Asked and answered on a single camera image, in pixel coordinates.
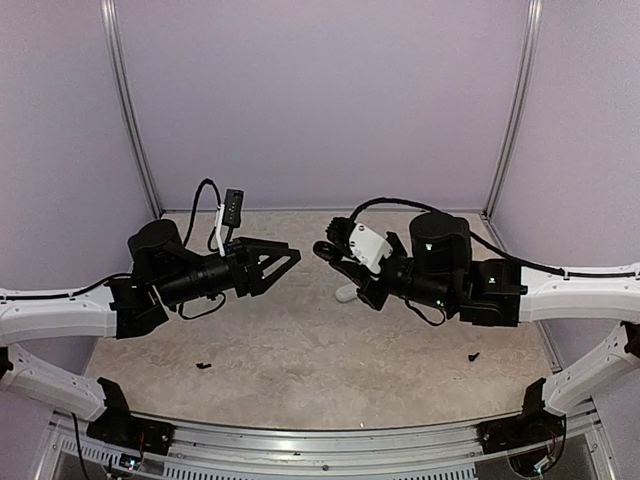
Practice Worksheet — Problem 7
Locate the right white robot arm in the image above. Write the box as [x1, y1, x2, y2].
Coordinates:
[313, 211, 639, 444]

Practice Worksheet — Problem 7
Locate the front aluminium rail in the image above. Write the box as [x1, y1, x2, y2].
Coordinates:
[34, 401, 616, 479]

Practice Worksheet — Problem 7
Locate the right aluminium frame post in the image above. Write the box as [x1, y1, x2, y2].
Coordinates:
[483, 0, 544, 223]

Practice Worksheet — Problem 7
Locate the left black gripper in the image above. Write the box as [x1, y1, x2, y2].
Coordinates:
[157, 236, 301, 307]

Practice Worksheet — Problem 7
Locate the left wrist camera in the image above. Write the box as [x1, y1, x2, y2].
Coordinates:
[211, 189, 244, 256]

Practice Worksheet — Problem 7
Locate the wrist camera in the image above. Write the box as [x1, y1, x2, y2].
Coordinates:
[211, 189, 244, 256]
[326, 217, 393, 276]

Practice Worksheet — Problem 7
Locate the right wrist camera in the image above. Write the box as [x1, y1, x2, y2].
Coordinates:
[326, 217, 393, 276]

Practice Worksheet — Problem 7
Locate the aluminium frame post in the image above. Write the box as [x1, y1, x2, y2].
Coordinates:
[100, 0, 164, 219]
[483, 0, 544, 223]

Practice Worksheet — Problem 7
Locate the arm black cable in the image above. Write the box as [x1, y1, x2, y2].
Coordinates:
[347, 197, 640, 279]
[182, 178, 224, 246]

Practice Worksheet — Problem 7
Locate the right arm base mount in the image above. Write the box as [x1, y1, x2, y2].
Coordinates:
[476, 413, 566, 455]

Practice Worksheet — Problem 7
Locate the left aluminium frame post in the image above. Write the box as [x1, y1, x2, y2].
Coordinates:
[100, 0, 164, 219]

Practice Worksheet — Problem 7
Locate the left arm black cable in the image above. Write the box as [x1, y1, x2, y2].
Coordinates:
[182, 178, 224, 246]

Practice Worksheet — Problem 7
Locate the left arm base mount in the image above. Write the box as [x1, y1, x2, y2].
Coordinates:
[87, 416, 175, 456]

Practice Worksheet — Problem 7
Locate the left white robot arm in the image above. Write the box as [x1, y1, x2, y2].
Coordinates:
[1, 219, 301, 445]

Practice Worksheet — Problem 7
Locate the white earbud charging case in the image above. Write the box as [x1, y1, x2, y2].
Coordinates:
[334, 284, 358, 303]

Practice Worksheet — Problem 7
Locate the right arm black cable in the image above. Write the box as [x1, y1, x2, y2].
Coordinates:
[347, 197, 640, 279]

